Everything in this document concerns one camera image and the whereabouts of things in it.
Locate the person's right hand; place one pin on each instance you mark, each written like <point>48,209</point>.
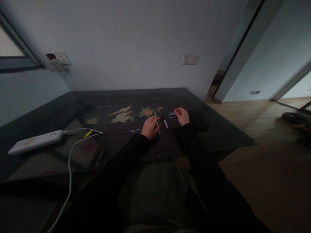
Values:
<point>183,117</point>

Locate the person's left hand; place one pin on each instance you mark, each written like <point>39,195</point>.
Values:
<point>149,128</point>

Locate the person's right fingers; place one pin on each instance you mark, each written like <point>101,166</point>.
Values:
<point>180,110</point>

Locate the person's left fingers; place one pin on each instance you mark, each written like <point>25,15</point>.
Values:
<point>153,120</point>

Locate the thin white stick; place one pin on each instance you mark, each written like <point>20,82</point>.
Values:
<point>157,123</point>

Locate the small silver black object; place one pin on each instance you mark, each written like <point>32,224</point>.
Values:
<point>172,116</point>

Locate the black tube white label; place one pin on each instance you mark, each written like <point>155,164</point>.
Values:
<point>166,125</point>

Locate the black pouch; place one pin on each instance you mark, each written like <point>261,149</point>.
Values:
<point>199,123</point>

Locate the dark bird flower painted panel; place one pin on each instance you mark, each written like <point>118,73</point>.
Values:
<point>121,114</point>

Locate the person's legs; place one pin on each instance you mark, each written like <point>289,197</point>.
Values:
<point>158,194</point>

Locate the dark glass table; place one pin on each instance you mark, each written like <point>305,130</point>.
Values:
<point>48,111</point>

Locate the white power bank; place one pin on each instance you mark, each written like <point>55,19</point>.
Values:
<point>36,142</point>

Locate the window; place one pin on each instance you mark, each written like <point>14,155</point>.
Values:
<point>14,55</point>

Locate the white double wall socket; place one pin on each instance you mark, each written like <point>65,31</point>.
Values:
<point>190,59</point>

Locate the dark door frame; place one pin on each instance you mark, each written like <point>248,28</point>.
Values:
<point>233,53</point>

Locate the white wall socket with plugs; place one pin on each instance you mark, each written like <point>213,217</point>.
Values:
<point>58,61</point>

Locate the grey sliding door frame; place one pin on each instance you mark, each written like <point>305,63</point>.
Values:
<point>291,82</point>

